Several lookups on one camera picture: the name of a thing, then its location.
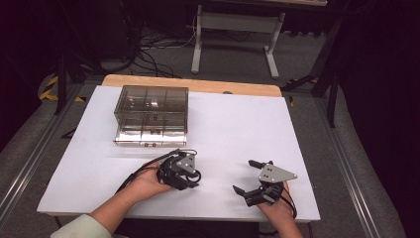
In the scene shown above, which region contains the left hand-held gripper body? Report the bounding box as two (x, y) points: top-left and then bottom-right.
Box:
(157, 149), (197, 191)

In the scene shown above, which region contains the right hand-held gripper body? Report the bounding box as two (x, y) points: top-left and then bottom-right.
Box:
(244, 163), (298, 208)

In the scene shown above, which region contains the smoky clear bottom drawer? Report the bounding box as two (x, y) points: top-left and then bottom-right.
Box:
(113, 126), (188, 148)

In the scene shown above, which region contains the smoky clear drawer organizer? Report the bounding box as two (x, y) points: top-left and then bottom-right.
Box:
(113, 84), (190, 134)

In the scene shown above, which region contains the person's right hand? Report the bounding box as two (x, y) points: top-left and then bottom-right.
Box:
(256, 181), (296, 227)

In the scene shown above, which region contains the person's left hand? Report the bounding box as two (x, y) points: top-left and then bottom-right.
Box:
(130, 161), (174, 201)

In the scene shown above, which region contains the white table cover board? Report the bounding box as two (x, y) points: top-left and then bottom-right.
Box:
(37, 84), (322, 223)

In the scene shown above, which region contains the wooden table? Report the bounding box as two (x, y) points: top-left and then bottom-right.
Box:
(101, 73), (283, 98)

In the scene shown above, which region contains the black metal stand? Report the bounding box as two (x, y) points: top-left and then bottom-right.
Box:
(280, 14), (343, 129)
(53, 51), (107, 116)

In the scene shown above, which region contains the pale green sleeve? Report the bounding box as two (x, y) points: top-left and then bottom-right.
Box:
(49, 213), (114, 238)

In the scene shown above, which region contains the dark curtain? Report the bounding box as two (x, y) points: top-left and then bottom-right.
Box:
(0, 0), (65, 147)
(339, 0), (420, 238)

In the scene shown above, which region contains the white metal stand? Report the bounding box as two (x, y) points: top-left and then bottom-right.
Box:
(190, 0), (329, 80)

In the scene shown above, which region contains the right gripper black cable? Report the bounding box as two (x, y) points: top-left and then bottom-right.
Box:
(280, 185), (298, 220)

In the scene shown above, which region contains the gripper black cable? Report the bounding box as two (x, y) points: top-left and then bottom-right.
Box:
(280, 185), (298, 220)
(115, 149), (198, 194)

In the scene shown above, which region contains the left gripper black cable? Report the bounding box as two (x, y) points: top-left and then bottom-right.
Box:
(115, 149), (198, 194)

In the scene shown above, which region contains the aluminium floor rail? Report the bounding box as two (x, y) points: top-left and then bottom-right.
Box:
(0, 83), (84, 226)
(312, 96), (381, 238)

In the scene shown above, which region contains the bundle of floor cables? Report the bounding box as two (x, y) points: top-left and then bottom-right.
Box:
(127, 31), (196, 79)

